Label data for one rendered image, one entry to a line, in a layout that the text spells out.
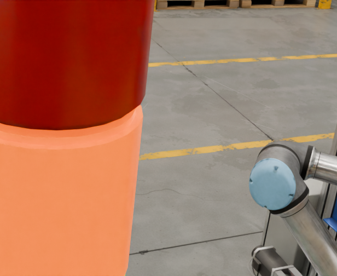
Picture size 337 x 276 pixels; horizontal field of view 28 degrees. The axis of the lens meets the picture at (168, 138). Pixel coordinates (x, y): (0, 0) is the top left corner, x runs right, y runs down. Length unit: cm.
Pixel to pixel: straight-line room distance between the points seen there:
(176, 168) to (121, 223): 477
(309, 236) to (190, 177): 311
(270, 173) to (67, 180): 155
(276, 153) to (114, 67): 162
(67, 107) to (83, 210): 3
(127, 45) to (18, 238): 5
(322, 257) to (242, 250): 238
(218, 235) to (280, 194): 258
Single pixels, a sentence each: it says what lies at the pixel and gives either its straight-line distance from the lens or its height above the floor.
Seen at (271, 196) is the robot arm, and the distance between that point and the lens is 173.
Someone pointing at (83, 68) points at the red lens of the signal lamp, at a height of 229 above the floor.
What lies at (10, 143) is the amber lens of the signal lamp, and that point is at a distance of 16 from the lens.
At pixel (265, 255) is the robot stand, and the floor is 99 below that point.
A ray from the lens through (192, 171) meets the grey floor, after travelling 494.
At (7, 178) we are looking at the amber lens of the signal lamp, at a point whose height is 226.
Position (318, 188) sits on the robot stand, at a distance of 239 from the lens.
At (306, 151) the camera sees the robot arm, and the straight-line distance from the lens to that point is 185.
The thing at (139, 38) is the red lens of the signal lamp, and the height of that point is 229.
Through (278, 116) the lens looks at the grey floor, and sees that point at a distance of 608.
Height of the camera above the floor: 234
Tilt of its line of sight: 26 degrees down
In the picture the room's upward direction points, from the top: 7 degrees clockwise
